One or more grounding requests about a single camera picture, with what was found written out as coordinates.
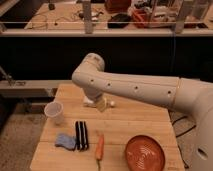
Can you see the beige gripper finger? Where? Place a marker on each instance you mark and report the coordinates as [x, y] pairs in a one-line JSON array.
[[101, 104]]

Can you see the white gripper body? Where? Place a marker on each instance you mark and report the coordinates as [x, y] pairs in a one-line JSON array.
[[93, 95]]

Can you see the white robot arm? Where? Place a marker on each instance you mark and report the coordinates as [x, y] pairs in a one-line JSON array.
[[183, 95]]

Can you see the black striped block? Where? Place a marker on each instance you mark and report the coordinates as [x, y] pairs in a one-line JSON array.
[[82, 141]]

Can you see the orange carrot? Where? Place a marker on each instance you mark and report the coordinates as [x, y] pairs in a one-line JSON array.
[[99, 151]]

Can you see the blue sponge cloth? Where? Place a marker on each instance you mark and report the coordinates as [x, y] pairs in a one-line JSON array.
[[65, 141]]

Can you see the orange plate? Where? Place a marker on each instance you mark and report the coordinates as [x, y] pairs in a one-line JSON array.
[[143, 153]]

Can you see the black bag on bench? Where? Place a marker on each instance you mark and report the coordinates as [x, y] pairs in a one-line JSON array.
[[119, 20]]

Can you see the red box on bench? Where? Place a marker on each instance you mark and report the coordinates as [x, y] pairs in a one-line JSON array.
[[117, 5]]

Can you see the metal post on bench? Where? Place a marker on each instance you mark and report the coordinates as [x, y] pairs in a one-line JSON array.
[[86, 5]]

